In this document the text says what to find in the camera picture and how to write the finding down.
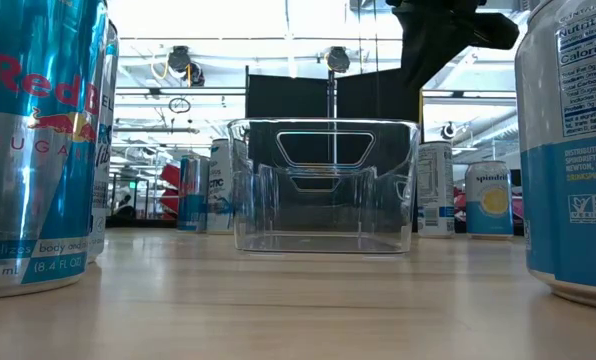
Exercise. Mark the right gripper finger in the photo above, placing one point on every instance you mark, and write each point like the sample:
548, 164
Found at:
418, 55

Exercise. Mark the Spindrift blue white can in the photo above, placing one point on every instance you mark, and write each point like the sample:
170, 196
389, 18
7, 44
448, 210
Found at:
568, 200
489, 200

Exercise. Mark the clear plastic bin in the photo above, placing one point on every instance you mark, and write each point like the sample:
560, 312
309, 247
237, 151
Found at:
323, 220

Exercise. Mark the Celsius Arctic Vibe can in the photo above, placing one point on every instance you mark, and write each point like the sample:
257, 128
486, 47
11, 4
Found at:
220, 185
105, 150
435, 185

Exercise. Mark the Red Bull sugarfree can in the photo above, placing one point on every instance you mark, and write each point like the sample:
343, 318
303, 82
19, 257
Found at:
38, 150
193, 200

